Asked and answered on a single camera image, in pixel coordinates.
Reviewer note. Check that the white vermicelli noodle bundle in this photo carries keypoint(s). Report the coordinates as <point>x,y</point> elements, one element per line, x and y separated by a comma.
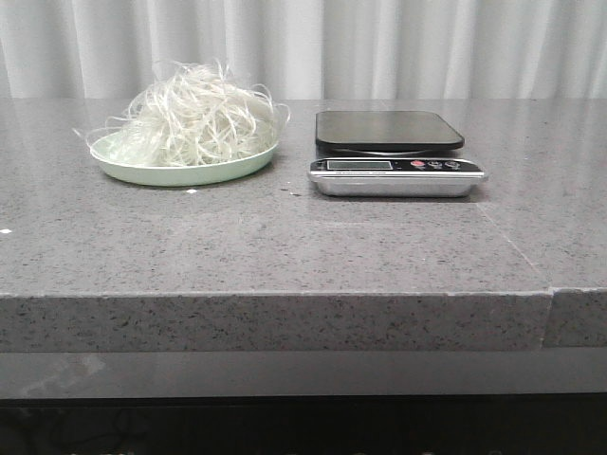
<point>198,116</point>

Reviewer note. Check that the black and silver kitchen scale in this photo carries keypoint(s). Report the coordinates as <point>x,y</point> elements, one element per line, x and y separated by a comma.
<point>390,154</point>

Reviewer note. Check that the light green round plate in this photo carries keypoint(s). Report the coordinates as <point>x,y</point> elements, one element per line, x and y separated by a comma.
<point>187,176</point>

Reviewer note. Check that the white pleated curtain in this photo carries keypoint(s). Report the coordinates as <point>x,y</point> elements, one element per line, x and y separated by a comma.
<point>353,50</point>

